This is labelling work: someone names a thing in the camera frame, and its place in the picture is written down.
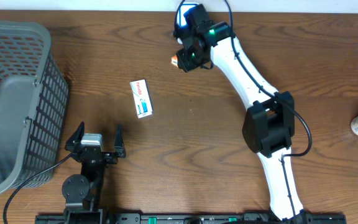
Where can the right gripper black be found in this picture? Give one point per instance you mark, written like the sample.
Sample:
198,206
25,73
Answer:
185,63

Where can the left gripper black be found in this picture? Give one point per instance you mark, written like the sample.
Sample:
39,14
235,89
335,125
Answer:
120,151

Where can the small orange box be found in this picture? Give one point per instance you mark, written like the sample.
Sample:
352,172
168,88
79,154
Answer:
174,60

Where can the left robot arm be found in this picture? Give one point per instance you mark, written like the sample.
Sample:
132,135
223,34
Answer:
82,191

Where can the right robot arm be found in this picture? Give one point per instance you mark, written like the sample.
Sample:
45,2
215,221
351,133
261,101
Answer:
269,123

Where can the grey plastic basket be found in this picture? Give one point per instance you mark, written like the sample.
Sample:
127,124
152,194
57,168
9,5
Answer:
33,104

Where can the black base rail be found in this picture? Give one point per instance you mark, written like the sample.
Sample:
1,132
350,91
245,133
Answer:
135,218

